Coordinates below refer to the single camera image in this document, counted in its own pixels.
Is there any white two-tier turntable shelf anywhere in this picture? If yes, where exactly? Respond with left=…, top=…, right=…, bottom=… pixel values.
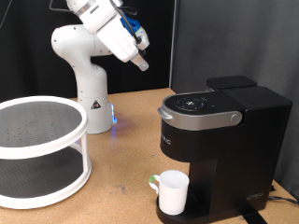
left=0, top=95, right=93, bottom=210

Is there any black Keurig coffee machine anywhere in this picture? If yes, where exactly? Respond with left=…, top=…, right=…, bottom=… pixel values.
left=155, top=75, right=293, bottom=224

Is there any white mug with green tape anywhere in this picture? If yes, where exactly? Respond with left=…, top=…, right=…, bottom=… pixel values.
left=149, top=169, right=191, bottom=217

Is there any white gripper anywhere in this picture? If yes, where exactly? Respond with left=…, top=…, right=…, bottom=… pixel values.
left=96, top=14, right=150, bottom=72

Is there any black robot wrist cable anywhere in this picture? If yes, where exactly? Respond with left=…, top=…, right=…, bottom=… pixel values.
left=48, top=0, right=143, bottom=45

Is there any black tape strip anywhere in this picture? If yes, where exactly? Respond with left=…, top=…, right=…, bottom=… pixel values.
left=237, top=206, right=269, bottom=224

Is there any black machine power cable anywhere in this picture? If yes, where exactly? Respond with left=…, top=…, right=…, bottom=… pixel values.
left=267, top=195, right=299, bottom=206

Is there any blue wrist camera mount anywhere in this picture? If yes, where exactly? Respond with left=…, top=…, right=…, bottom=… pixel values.
left=120, top=15, right=150, bottom=50

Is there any black curtain backdrop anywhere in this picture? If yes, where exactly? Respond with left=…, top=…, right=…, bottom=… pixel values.
left=0, top=0, right=176, bottom=104

